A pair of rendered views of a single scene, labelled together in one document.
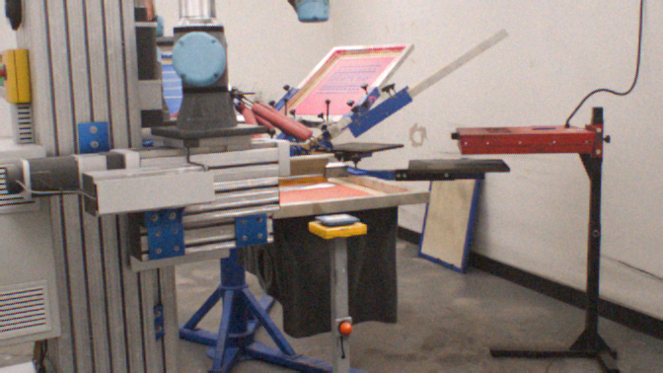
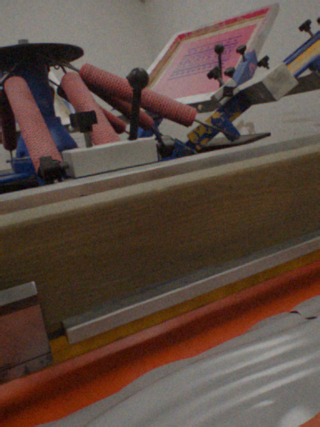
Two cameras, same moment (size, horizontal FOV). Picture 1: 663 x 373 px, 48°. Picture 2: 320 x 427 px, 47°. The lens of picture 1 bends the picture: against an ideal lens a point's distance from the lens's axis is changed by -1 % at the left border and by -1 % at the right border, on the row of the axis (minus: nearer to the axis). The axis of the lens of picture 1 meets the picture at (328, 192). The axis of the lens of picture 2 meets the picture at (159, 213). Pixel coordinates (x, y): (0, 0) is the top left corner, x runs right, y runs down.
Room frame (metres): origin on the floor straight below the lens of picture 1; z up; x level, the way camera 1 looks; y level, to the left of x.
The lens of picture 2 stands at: (2.64, 0.23, 1.10)
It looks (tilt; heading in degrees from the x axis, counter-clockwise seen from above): 14 degrees down; 359
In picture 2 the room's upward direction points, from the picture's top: 9 degrees counter-clockwise
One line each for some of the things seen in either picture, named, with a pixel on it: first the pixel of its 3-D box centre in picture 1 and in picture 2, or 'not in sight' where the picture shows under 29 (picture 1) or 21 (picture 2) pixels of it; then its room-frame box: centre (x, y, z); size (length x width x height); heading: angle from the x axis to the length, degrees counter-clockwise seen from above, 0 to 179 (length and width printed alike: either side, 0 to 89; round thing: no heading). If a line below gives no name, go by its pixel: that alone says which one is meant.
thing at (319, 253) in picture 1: (338, 270); not in sight; (2.44, -0.03, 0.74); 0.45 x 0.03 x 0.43; 113
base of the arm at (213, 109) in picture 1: (206, 107); not in sight; (1.90, 0.30, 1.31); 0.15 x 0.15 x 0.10
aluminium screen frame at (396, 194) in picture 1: (305, 188); not in sight; (2.71, 0.08, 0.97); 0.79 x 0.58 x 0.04; 23
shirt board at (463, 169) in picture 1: (364, 173); not in sight; (3.60, -0.17, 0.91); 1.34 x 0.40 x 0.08; 83
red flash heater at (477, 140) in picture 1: (524, 139); not in sight; (3.51, -0.92, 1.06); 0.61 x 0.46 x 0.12; 83
